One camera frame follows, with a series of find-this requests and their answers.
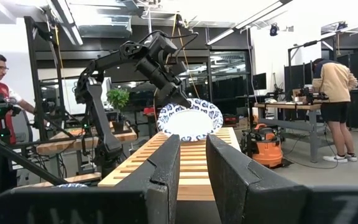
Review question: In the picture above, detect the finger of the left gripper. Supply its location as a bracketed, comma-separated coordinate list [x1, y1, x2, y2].
[165, 84, 193, 109]

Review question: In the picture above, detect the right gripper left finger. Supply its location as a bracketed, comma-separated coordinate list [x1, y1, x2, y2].
[116, 134, 181, 224]

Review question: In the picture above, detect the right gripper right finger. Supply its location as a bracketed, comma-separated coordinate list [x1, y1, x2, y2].
[206, 134, 310, 224]

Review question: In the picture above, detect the blue patterned paper plate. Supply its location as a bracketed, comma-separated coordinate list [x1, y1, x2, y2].
[54, 183, 88, 189]
[157, 98, 224, 142]

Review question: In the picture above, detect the wooden slatted shelf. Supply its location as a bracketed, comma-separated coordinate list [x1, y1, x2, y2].
[98, 126, 242, 202]

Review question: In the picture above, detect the red toolbox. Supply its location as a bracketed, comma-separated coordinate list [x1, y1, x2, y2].
[142, 106, 157, 117]

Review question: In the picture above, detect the small potted green plant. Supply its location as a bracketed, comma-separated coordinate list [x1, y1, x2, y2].
[106, 88, 131, 133]

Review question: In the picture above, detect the orange shop vacuum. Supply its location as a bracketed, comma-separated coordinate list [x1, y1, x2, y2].
[240, 123, 285, 169]

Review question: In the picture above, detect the black computer monitor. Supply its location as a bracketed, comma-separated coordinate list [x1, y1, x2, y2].
[252, 72, 267, 91]

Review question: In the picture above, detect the wooden butcher block table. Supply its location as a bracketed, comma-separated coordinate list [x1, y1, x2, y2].
[35, 123, 138, 156]

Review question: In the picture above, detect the wooden top workbench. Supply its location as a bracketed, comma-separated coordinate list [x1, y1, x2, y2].
[254, 101, 323, 164]

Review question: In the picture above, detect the long ceiling light strip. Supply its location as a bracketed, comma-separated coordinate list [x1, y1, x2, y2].
[206, 0, 293, 47]

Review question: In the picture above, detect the black ceiling camera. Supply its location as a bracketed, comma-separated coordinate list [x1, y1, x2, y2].
[269, 22, 280, 37]

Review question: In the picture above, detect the black metal rig frame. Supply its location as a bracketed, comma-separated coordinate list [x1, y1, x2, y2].
[23, 15, 74, 141]

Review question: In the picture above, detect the black handheld camera device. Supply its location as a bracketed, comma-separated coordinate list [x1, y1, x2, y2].
[0, 94, 22, 144]

